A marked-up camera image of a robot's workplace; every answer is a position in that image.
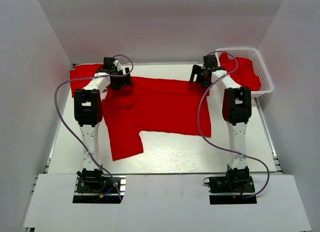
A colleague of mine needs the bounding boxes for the red t shirt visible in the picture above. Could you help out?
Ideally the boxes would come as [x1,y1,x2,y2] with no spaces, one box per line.
[102,77,212,161]
[69,63,102,97]

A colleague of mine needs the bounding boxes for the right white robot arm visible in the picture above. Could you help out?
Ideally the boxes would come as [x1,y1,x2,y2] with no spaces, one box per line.
[189,50,252,171]

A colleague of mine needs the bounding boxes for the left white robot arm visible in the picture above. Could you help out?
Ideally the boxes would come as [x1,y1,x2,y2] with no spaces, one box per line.
[73,56,133,170]

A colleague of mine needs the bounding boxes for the red t shirts in basket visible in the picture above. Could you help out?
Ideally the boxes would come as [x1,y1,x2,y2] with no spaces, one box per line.
[219,52,262,91]

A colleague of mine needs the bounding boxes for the folded red t shirt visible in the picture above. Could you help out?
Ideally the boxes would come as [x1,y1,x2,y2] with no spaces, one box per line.
[69,63,102,97]

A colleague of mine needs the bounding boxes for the white plastic basket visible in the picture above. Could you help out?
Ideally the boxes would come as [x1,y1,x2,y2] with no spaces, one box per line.
[216,47,274,98]

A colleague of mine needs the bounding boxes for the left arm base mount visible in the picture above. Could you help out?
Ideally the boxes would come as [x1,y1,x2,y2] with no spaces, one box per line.
[72,168,126,204]

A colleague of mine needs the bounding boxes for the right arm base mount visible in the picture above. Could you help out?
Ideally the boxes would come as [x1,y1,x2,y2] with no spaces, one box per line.
[203,167,257,205]

